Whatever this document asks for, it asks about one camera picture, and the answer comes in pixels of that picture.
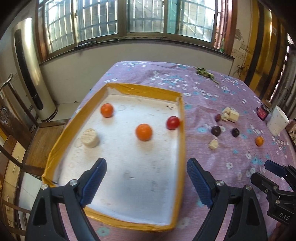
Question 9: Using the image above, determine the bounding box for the barred window frame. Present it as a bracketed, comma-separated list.
[35, 0, 238, 61]

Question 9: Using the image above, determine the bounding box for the purple floral tablecloth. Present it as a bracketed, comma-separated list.
[59, 61, 296, 241]

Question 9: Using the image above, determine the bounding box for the dark wooden chair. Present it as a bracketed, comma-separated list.
[1, 74, 69, 240]

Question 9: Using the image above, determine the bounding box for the red cherry tomato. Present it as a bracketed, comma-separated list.
[166, 116, 180, 130]

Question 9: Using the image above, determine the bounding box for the large round white cake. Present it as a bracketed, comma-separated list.
[80, 128, 99, 149]

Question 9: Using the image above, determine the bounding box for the large cream cube block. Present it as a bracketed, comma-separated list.
[228, 110, 239, 123]

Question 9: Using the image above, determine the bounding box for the red label dark jar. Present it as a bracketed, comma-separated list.
[256, 104, 269, 121]

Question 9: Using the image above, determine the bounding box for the white polka dot cup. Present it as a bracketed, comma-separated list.
[267, 105, 289, 137]

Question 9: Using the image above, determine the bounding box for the green leafy sprig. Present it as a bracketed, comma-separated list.
[195, 67, 220, 85]

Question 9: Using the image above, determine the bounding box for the yellow-rimmed white tray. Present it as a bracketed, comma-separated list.
[42, 83, 185, 232]

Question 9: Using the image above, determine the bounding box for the red jujube date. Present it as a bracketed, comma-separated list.
[215, 114, 221, 122]

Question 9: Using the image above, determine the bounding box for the small cream cube block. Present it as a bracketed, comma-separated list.
[221, 113, 229, 121]

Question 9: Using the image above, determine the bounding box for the small orange kumquat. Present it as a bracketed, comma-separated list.
[100, 103, 114, 118]

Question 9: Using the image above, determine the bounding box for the silver standing air conditioner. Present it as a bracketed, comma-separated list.
[12, 18, 57, 122]

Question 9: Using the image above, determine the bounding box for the large orange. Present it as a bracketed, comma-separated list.
[135, 123, 152, 141]

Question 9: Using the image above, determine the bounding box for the small round white cake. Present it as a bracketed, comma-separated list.
[208, 139, 219, 150]

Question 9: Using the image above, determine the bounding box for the green bottle on sill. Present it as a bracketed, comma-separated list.
[220, 38, 225, 52]

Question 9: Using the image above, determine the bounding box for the small orange tangerine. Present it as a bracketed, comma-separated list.
[255, 136, 264, 147]

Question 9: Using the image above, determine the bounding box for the dark purple plum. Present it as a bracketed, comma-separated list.
[211, 126, 221, 137]

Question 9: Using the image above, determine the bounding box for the small dark plum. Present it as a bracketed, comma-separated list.
[231, 128, 240, 138]

